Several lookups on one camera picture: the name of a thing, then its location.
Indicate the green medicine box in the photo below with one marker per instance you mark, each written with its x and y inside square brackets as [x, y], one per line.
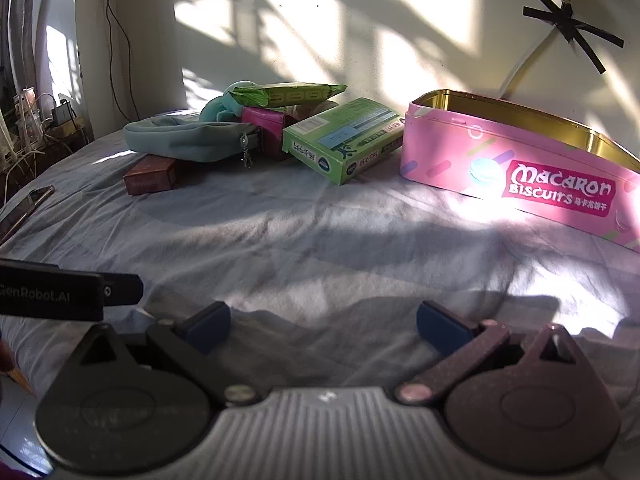
[340, 145]

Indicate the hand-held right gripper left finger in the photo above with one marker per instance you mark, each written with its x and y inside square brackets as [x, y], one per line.
[210, 327]

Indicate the grey curtain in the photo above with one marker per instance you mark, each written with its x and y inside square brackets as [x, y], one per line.
[25, 25]

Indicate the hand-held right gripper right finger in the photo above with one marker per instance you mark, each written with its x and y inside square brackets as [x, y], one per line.
[440, 327]

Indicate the grey-blue zipper pouch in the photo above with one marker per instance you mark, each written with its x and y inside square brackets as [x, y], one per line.
[185, 140]

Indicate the black charger adapter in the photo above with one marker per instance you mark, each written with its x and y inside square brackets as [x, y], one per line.
[61, 111]

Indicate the black tape cross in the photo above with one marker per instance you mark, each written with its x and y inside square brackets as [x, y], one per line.
[572, 22]

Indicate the magenta box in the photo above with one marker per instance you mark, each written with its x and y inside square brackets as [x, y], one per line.
[270, 120]

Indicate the smartphone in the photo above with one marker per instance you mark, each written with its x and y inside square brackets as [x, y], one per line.
[25, 208]

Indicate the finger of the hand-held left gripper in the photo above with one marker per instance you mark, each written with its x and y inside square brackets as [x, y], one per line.
[125, 290]

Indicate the yellow box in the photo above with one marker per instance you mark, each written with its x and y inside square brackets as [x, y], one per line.
[67, 130]

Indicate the teal plush toy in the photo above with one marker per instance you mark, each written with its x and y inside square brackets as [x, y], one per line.
[220, 107]

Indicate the green wet wipes pack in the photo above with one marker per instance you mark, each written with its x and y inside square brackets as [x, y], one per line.
[290, 94]

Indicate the pink biscuit tin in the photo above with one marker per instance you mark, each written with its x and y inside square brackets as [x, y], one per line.
[450, 160]

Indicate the small brown box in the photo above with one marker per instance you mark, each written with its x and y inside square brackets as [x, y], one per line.
[150, 175]

